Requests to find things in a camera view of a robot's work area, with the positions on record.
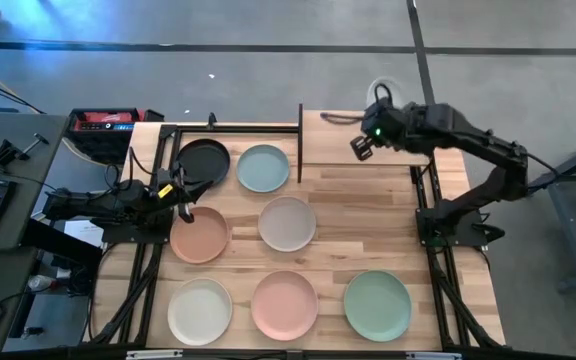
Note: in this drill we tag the orange plate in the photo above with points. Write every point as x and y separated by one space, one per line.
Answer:
203 241

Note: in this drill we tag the pink plate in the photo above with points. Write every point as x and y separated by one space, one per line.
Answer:
284 306

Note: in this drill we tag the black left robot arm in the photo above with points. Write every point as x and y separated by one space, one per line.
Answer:
93 202

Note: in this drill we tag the black plate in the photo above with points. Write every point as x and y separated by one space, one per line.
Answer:
210 160

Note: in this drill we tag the small black clamp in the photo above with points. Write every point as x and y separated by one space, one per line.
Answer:
211 120

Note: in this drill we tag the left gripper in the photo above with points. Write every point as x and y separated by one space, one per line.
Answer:
173 187

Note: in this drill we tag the blue-grey plate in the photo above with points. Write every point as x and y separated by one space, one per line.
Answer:
263 168

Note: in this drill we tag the mint green plate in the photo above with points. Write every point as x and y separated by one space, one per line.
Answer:
378 306

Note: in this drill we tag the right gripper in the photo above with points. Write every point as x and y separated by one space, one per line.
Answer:
388 125

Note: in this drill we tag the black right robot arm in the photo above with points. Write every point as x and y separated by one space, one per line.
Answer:
488 150

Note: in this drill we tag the white plate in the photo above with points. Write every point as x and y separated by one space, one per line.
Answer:
199 311

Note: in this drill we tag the wooden shelf with black posts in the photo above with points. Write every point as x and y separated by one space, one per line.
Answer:
328 145

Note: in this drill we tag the black aluminium rig frame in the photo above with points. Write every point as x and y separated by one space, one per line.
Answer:
238 129

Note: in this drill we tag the beige plate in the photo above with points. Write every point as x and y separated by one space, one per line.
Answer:
287 223

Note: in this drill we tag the white metal bracket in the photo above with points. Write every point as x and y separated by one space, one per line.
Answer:
153 354
433 356

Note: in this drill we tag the white paper sheet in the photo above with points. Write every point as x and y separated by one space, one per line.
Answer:
85 232

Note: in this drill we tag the red black power box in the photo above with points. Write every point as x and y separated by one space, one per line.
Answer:
103 132

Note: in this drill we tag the dark grey side desk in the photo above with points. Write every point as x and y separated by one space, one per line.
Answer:
28 175

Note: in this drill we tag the black flat bar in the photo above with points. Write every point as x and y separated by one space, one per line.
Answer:
63 245

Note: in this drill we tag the black desk clamp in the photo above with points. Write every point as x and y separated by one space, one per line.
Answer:
10 152

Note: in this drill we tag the grey metal stand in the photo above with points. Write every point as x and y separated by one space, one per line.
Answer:
566 220

